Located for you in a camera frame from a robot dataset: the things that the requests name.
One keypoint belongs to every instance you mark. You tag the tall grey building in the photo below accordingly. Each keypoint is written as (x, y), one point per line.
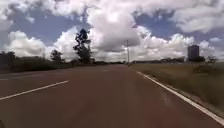
(193, 52)

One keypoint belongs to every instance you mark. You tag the reddish brown asphalt road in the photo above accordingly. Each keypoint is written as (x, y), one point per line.
(100, 100)

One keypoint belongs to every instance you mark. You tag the white centre line dashes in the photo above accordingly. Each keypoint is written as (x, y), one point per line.
(33, 90)

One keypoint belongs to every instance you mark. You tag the tall dark tree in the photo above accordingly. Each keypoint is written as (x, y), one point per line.
(82, 46)

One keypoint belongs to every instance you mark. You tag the thin pole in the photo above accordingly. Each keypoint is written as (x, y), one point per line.
(127, 53)

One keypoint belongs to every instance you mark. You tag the dry grass verge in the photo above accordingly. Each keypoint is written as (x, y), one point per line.
(186, 76)

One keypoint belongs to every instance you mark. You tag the dark line of bushes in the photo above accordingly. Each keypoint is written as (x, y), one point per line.
(30, 63)

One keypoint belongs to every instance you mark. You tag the small dark tree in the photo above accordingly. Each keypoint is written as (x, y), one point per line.
(56, 56)

